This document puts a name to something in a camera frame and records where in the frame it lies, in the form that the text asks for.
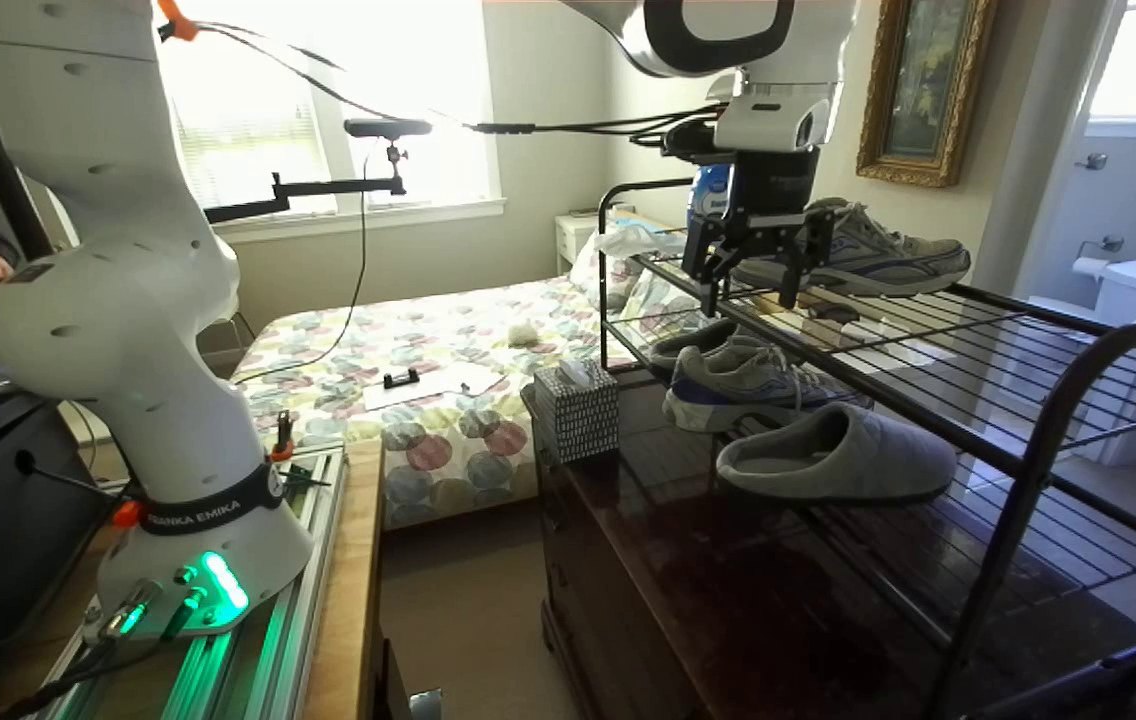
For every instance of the gold framed painting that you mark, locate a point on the gold framed painting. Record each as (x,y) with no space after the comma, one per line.
(928,81)

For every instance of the bright window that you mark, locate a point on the bright window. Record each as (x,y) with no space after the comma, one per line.
(448,81)

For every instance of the bed with floral cover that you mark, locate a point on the bed with floral cover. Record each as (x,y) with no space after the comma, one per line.
(461,445)

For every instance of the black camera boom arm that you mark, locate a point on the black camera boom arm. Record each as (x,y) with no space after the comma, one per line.
(315,190)

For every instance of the grey sneaker with laces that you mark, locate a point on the grey sneaker with laces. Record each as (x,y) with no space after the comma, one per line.
(873,261)

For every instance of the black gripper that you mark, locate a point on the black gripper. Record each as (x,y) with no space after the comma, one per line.
(770,186)

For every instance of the light wooden table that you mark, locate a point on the light wooden table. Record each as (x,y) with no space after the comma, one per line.
(344,602)

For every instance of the grey blue white sneaker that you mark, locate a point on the grey blue white sneaker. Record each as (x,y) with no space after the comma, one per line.
(740,383)

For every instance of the small red clamp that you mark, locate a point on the small red clamp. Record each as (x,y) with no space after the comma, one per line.
(281,438)

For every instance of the small black device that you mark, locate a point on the small black device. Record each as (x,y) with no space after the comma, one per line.
(402,376)

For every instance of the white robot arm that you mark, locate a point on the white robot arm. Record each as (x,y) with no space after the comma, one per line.
(131,304)

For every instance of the dark wooden dresser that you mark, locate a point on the dark wooden dresser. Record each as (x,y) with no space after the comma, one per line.
(729,602)

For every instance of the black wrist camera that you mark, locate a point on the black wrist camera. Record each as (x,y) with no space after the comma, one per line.
(682,138)

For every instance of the black metal shoe rack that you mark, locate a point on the black metal shoe rack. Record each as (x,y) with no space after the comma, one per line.
(994,361)

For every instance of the grey slipper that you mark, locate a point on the grey slipper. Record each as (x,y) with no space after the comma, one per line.
(850,462)

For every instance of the small white lump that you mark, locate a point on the small white lump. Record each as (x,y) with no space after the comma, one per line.
(526,333)

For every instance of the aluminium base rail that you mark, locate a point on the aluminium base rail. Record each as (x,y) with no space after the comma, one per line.
(262,654)

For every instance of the small metal knob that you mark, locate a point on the small metal knob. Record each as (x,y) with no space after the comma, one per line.
(427,705)

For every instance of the flat white paper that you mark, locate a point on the flat white paper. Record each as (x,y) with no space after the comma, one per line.
(442,386)

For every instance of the dark grey sneaker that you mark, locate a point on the dark grey sneaker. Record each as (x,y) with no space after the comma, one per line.
(695,342)

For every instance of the white bathroom fixture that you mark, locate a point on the white bathroom fixture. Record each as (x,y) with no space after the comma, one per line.
(1112,285)

